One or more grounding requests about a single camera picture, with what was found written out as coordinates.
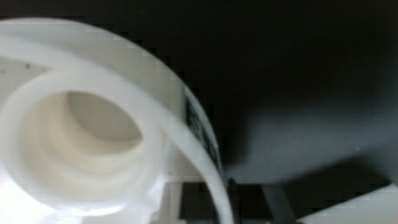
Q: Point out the white round stool seat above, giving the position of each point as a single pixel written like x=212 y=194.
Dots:
x=106 y=136

